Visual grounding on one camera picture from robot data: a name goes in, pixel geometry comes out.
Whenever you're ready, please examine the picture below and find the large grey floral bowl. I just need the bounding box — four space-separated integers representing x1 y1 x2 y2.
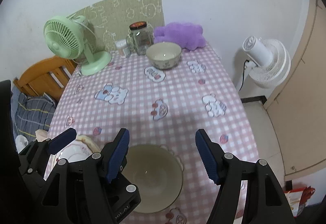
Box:
123 145 183 214

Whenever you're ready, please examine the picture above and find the pink checked tablecloth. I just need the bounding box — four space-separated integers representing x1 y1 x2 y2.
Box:
48 46 258 223

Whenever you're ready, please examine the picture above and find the red white paper bag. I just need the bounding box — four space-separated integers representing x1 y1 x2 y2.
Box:
284 187 316 218

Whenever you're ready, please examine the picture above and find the black fan power cable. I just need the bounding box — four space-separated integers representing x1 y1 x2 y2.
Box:
238 59 250 92

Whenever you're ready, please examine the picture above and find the green patterned board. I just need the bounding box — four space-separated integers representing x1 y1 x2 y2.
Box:
69 0 165 51

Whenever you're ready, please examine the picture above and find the green desk fan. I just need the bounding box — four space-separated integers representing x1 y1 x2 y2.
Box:
43 15 112 76

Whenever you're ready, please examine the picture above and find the white red-rimmed plate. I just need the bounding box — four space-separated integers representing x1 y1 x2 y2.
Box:
57 141 93 163

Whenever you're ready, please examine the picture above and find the white plastic bag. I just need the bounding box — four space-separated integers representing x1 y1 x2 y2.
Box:
15 135 29 153

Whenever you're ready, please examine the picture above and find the white floor fan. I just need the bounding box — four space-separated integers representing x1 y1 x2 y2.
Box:
240 36 291 89

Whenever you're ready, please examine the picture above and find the large cream floral plate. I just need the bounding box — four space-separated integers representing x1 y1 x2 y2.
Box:
50 133 102 164

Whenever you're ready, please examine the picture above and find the purple plush cushion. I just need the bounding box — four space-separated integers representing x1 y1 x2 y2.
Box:
154 22 206 51

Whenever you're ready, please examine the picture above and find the small grey floral bowl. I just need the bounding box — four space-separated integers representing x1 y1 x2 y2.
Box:
146 42 182 70

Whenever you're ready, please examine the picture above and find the beige wooden door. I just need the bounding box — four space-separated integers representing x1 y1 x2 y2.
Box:
266 0 325 181

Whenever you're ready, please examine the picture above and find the cotton swab container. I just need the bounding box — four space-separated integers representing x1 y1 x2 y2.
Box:
116 39 131 58

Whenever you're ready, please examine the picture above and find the glass jar black lid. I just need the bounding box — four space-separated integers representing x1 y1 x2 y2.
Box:
126 21 154 55

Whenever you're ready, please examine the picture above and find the blue plaid pillow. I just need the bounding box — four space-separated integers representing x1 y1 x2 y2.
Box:
11 87 57 142

